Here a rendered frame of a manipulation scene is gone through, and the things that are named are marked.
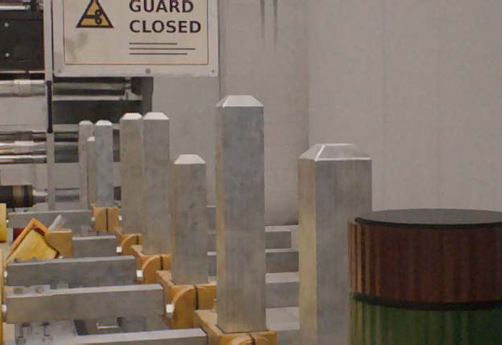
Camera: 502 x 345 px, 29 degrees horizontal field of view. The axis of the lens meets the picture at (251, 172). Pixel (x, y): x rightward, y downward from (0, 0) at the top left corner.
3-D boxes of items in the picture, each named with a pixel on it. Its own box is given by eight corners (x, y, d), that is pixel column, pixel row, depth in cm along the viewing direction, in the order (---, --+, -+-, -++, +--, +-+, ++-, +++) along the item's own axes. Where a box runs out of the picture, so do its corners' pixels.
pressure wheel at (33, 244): (27, 284, 160) (58, 246, 161) (27, 292, 153) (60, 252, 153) (-3, 262, 159) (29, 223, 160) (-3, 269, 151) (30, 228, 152)
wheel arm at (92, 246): (287, 245, 168) (287, 228, 168) (291, 248, 165) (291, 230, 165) (70, 255, 159) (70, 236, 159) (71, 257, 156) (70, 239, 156)
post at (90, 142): (104, 339, 233) (100, 136, 230) (106, 342, 229) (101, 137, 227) (90, 340, 232) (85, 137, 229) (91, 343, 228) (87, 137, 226)
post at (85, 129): (95, 304, 257) (91, 121, 254) (96, 306, 253) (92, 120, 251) (82, 304, 256) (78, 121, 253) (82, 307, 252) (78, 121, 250)
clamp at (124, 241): (146, 255, 166) (146, 225, 165) (158, 266, 153) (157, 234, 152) (109, 257, 164) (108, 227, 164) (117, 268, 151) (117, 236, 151)
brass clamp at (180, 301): (202, 310, 117) (201, 268, 117) (226, 334, 104) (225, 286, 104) (151, 313, 116) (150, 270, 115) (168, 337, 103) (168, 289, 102)
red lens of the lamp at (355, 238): (478, 268, 37) (478, 209, 36) (567, 296, 31) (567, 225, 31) (325, 276, 35) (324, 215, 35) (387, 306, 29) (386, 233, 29)
